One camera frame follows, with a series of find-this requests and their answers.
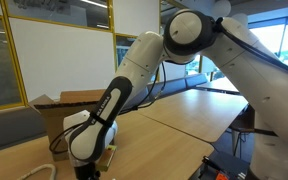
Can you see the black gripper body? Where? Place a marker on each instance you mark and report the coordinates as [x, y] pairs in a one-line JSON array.
[[87, 172]]

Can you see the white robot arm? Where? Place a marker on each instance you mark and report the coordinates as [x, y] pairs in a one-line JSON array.
[[256, 72]]

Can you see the brown cardboard box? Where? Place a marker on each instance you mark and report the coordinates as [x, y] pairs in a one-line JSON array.
[[70, 102]]

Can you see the white round pendant lamp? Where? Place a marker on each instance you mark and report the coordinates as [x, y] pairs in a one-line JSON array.
[[221, 8]]

